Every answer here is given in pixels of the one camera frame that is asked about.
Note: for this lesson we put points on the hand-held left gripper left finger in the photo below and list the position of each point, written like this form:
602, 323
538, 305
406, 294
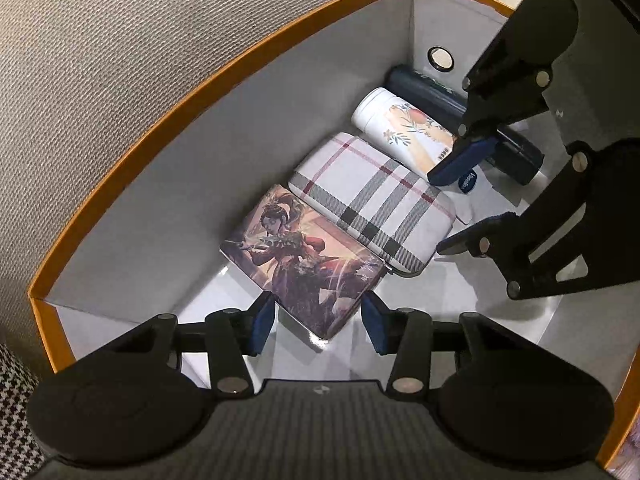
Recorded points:
262, 322

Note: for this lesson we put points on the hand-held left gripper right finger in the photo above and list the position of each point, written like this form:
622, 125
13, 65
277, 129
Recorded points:
375, 322

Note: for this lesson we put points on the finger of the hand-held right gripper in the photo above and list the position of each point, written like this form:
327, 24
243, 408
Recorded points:
470, 240
460, 160

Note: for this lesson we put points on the white tube with blue label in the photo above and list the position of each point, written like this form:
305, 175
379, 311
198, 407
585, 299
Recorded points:
467, 182

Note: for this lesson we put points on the illustrated card box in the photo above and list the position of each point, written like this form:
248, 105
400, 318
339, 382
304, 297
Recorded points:
295, 260

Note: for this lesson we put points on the white floral bottle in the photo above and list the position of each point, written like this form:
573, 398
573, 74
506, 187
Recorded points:
395, 120

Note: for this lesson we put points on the dark green bottle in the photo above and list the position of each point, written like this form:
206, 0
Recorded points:
420, 87

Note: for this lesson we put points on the plaid case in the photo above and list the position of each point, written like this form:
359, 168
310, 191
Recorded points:
370, 200

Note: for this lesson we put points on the orange cardboard box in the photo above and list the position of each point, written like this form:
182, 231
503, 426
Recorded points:
150, 185

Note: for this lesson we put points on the houndstooth pillow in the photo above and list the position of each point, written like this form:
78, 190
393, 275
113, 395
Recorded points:
15, 410

